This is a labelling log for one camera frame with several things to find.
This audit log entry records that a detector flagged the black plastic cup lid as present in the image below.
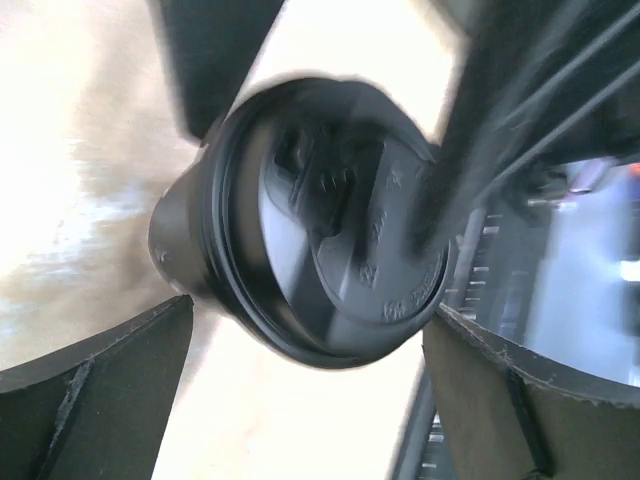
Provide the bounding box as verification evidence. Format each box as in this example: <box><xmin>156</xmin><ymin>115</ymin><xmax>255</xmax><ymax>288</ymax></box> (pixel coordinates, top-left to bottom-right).
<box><xmin>199</xmin><ymin>77</ymin><xmax>454</xmax><ymax>370</ymax></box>

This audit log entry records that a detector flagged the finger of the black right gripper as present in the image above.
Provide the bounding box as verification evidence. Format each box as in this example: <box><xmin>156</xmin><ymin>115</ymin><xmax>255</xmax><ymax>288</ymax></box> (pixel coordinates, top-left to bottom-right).
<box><xmin>149</xmin><ymin>0</ymin><xmax>283</xmax><ymax>141</ymax></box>
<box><xmin>408</xmin><ymin>1</ymin><xmax>639</xmax><ymax>254</ymax></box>

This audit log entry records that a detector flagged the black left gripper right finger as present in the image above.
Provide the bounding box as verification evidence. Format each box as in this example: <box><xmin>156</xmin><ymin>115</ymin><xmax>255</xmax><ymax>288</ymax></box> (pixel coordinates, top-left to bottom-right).
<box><xmin>423</xmin><ymin>305</ymin><xmax>639</xmax><ymax>479</ymax></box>

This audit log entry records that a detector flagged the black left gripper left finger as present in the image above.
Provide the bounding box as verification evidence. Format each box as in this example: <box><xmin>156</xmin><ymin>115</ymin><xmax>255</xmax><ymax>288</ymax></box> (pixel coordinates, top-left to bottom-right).
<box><xmin>1</xmin><ymin>296</ymin><xmax>193</xmax><ymax>479</ymax></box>

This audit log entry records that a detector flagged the black paper coffee cup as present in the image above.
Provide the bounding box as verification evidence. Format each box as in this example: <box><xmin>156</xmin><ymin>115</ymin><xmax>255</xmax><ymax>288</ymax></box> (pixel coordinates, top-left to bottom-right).
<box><xmin>148</xmin><ymin>162</ymin><xmax>220</xmax><ymax>302</ymax></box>

